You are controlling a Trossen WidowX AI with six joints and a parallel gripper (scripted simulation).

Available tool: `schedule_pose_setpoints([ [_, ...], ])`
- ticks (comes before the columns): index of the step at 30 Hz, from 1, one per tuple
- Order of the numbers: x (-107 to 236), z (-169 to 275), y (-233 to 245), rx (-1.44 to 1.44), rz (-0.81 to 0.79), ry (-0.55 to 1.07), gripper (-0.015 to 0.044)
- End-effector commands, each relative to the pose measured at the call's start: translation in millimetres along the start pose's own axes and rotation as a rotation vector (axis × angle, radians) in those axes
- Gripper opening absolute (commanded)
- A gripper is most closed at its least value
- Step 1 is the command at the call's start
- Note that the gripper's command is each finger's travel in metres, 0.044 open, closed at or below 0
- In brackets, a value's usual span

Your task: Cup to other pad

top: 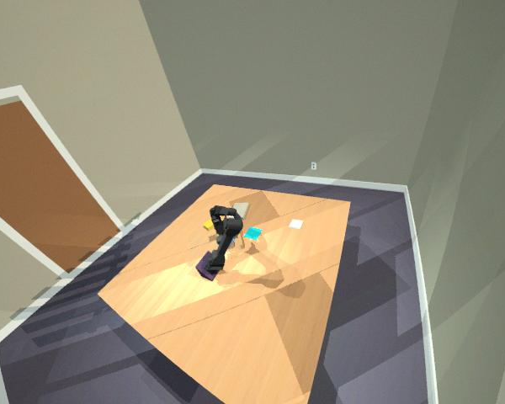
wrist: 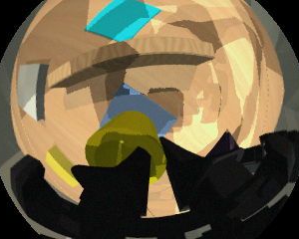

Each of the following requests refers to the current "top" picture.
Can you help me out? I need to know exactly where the yellow flat bar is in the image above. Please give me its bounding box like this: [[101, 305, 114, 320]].
[[203, 220, 214, 231]]

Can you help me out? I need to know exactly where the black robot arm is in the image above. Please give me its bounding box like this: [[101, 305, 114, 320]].
[[205, 205, 243, 275]]

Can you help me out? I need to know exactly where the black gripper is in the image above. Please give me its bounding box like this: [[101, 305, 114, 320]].
[[214, 221, 224, 245]]

